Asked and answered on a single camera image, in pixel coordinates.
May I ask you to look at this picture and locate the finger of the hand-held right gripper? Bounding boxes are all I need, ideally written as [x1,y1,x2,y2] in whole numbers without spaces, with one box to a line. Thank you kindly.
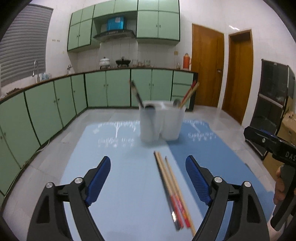
[260,130,282,140]
[244,126,279,153]

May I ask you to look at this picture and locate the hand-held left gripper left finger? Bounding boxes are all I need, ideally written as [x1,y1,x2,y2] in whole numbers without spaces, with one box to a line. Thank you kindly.
[26,156,111,241]

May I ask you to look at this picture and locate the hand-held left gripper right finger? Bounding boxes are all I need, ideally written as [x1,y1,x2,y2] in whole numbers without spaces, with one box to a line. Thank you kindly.
[185,155,270,241]

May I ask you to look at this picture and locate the tan chopstick with red end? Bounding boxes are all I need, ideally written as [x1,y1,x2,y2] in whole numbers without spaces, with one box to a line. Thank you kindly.
[164,157,196,236]
[155,151,186,229]
[179,81,198,108]

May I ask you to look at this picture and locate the black chopstick with red end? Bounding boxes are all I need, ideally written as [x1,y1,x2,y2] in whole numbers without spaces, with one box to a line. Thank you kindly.
[153,151,181,231]

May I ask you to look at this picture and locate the white two-compartment utensil holder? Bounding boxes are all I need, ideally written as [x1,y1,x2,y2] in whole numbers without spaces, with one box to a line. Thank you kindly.
[138,100,186,143]

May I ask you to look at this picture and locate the plain bamboo chopstick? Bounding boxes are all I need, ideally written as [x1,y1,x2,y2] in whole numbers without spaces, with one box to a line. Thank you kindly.
[182,82,200,107]

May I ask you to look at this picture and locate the black-handled utensils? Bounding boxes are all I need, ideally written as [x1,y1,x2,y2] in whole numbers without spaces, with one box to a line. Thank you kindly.
[129,80,158,110]

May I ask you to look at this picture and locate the person's right hand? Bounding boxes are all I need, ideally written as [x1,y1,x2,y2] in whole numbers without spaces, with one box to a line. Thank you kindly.
[273,166,288,205]

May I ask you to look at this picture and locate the cardboard box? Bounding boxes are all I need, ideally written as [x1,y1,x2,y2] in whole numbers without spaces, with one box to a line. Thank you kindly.
[264,111,296,181]

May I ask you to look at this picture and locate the dark blue placemat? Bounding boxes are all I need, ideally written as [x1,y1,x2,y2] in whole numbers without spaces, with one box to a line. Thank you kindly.
[166,119,277,241]

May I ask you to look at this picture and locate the light blue placemat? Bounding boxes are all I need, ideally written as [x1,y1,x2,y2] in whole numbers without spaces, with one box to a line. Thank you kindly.
[60,120,199,241]

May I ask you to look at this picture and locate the black glass-door cabinet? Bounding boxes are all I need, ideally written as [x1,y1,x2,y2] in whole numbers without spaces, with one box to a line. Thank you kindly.
[251,59,296,160]

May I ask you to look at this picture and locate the green base cabinets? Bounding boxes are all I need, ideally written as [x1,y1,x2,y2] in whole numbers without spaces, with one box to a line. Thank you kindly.
[0,67,199,202]

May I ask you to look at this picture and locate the black wok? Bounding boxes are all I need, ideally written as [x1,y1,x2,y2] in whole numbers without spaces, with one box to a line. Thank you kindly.
[116,57,131,67]

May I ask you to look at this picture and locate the metal sink faucet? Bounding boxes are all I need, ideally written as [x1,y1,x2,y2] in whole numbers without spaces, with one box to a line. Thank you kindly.
[32,60,40,82]

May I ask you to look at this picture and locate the grey window blind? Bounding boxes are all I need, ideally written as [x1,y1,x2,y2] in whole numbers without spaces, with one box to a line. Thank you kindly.
[0,3,54,87]

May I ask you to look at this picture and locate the range hood with blue film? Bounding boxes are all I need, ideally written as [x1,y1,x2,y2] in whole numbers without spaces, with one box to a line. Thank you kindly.
[93,16,136,42]

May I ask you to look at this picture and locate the white cable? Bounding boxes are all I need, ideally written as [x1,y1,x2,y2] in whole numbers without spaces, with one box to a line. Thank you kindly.
[35,139,50,153]

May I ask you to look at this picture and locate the wooden door with handle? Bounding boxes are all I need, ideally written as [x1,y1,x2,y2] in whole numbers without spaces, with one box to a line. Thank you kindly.
[191,24,225,108]

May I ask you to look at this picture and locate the green wall cabinets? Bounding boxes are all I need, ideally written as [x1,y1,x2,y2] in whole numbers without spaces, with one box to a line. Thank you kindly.
[67,0,181,52]

